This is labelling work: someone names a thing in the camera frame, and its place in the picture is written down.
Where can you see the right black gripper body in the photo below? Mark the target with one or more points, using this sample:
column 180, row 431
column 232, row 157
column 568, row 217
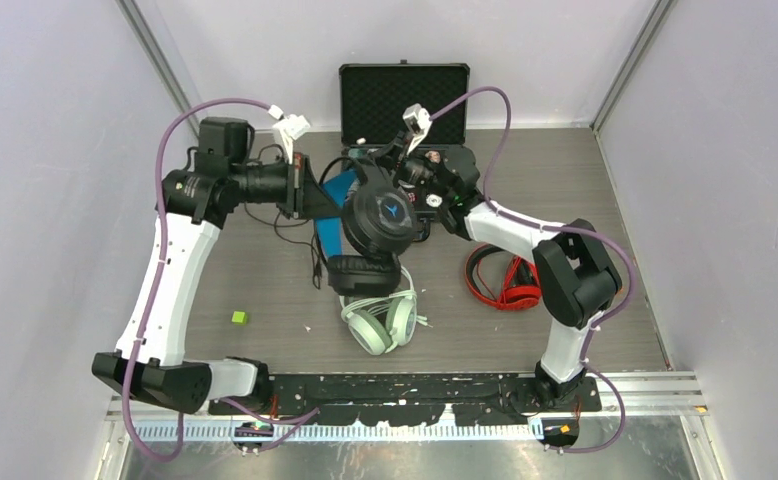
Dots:
column 418, row 169

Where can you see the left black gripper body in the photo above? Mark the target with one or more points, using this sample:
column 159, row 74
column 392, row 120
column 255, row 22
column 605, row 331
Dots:
column 281, row 184

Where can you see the blue black headphones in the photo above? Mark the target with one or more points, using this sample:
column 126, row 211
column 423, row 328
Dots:
column 363, row 241

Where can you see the mint green headphones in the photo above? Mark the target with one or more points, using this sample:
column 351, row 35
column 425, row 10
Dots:
column 381, row 324

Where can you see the red headphones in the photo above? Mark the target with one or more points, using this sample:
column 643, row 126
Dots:
column 520, row 287

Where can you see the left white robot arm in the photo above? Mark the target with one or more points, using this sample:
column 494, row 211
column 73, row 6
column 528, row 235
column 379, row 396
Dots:
column 148, row 363

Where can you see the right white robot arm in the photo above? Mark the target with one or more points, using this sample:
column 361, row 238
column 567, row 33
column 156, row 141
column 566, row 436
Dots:
column 577, row 278

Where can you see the black poker chip case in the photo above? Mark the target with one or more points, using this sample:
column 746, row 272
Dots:
column 373, row 98

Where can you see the green cube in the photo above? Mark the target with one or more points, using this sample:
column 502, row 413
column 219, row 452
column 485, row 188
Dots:
column 239, row 318

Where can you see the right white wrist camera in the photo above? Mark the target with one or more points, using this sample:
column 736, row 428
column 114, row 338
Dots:
column 417, row 120

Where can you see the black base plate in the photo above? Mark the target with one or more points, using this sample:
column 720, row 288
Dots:
column 407, row 400

